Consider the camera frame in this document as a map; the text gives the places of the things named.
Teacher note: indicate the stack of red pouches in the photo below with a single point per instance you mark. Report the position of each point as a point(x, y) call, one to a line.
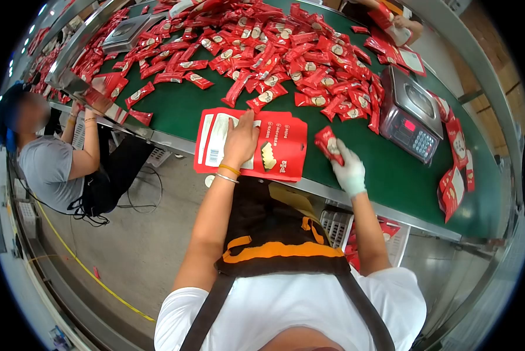
point(403, 59)
point(284, 144)
point(452, 193)

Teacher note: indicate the row of red flat pouches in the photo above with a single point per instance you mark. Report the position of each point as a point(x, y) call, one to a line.
point(457, 140)

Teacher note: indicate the steel digital scale with keypad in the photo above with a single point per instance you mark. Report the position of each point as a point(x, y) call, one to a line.
point(409, 116)

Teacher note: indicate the person's left thumb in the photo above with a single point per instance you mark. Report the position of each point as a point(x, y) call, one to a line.
point(256, 134)

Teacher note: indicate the red snack packet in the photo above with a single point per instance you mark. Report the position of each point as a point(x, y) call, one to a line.
point(326, 142)

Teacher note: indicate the pile of red snack packets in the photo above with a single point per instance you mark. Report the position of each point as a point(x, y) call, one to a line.
point(262, 48)

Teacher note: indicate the person's left hand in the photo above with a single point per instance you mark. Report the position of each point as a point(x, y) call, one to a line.
point(240, 142)

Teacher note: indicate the red flat pouch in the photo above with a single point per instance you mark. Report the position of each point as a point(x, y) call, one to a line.
point(102, 94)
point(387, 22)

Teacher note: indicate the person's right hand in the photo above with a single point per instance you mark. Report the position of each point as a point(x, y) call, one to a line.
point(352, 171)

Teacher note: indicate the person's body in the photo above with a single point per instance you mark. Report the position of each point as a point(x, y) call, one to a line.
point(289, 307)

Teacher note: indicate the person's right fingers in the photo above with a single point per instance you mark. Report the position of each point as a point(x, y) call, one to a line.
point(342, 153)

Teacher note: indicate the white plastic basket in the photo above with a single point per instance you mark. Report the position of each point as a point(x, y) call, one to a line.
point(337, 226)

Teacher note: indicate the person's left fingers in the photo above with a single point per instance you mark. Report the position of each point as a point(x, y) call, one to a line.
point(241, 120)

